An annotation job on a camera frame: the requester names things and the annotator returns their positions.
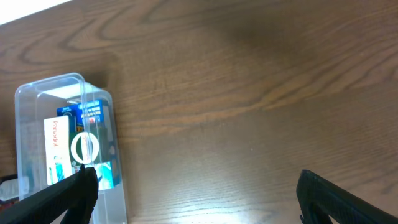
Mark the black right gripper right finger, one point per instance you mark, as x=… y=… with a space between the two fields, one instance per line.
x=322 y=202

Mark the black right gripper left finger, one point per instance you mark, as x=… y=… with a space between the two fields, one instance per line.
x=73 y=198

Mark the white Panadol box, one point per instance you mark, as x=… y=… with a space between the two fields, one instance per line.
x=58 y=163

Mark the blue white medicine box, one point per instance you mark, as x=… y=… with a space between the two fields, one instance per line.
x=94 y=116

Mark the clear plastic container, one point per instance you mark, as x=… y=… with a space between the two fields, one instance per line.
x=39 y=100

